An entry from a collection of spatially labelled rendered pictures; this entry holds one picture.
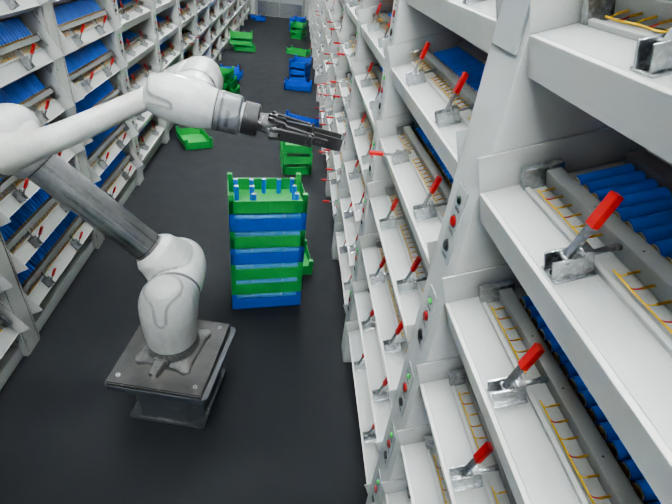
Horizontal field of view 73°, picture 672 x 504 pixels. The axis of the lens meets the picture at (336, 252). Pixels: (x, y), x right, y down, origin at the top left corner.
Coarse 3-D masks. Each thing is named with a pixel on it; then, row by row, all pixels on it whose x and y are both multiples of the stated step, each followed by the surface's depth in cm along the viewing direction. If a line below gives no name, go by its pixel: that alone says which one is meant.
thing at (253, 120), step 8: (248, 104) 100; (256, 104) 101; (248, 112) 100; (256, 112) 100; (248, 120) 100; (256, 120) 100; (264, 120) 102; (280, 120) 105; (240, 128) 101; (248, 128) 101; (256, 128) 101; (280, 128) 103
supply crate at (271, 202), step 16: (240, 192) 185; (256, 192) 186; (272, 192) 188; (288, 192) 189; (304, 192) 180; (240, 208) 170; (256, 208) 171; (272, 208) 173; (288, 208) 174; (304, 208) 176
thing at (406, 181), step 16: (384, 128) 125; (400, 128) 123; (384, 144) 122; (400, 144) 120; (416, 160) 110; (432, 160) 108; (400, 176) 106; (416, 176) 104; (400, 192) 100; (416, 192) 98; (416, 224) 88; (432, 224) 87; (416, 240) 90; (432, 240) 83; (432, 256) 76
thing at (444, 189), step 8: (408, 128) 121; (408, 136) 117; (416, 136) 116; (416, 144) 112; (416, 152) 111; (424, 152) 107; (424, 160) 104; (432, 168) 100; (432, 176) 98; (440, 184) 94; (440, 192) 94; (448, 192) 90
